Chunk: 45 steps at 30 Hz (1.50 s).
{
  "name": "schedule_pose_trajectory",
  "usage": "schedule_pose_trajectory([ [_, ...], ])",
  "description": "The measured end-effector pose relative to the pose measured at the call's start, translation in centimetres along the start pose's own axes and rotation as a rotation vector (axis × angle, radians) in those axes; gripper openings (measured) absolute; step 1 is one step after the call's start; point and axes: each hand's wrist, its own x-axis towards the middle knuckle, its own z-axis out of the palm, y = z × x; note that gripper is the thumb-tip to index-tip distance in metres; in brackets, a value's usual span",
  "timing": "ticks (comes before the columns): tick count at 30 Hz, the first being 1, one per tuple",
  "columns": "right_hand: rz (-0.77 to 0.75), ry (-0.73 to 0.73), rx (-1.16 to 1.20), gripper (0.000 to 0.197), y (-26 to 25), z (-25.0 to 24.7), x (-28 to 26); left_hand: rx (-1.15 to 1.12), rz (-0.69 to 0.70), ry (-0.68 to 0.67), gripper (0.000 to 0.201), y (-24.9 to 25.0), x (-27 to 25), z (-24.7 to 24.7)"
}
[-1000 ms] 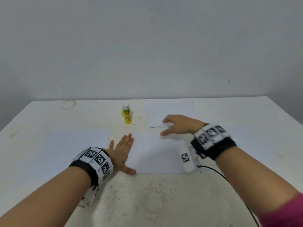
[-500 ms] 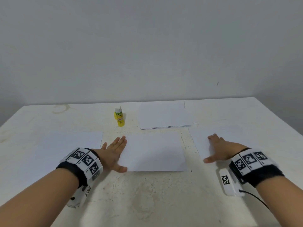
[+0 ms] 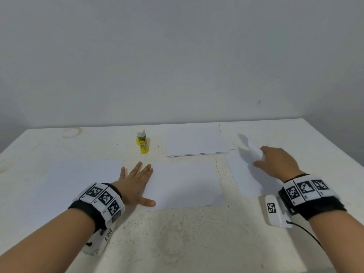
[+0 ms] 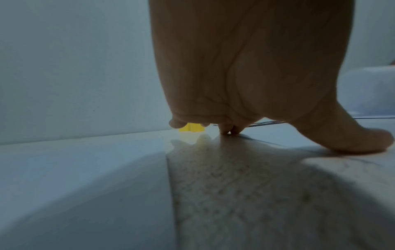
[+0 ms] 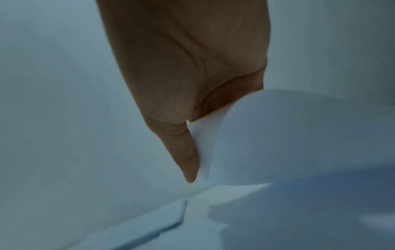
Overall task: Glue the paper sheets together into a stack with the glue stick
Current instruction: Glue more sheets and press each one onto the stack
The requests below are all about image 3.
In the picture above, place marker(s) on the person's right hand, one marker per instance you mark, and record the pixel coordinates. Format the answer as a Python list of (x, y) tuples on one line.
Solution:
[(278, 165)]

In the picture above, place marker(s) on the person's left hand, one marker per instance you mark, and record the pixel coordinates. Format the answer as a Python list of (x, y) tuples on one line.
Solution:
[(133, 187)]

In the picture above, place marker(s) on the stack of white paper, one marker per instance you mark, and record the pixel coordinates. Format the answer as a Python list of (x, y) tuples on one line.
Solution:
[(250, 179), (74, 184)]

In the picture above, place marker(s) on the single white paper sheet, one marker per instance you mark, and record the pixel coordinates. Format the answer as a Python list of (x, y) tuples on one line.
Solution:
[(250, 147)]

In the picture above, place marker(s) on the yellow glue stick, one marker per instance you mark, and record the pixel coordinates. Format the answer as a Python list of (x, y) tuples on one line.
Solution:
[(143, 142)]

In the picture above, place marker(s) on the yellow glue cap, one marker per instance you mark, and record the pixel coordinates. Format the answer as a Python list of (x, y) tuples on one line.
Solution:
[(137, 140)]

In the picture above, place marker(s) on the glued white paper sheet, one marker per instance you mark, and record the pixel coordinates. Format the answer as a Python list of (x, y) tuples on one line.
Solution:
[(185, 184), (196, 140)]

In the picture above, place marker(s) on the person's right forearm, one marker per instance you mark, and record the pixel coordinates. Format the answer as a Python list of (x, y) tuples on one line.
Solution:
[(341, 244)]

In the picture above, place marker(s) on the person's left forearm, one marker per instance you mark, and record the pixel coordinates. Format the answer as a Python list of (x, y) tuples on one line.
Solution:
[(37, 247)]

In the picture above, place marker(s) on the black marker wristband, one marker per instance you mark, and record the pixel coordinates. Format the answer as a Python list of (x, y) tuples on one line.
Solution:
[(310, 196), (98, 204)]

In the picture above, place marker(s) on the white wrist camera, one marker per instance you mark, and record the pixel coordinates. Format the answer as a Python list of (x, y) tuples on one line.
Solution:
[(98, 240), (277, 212)]

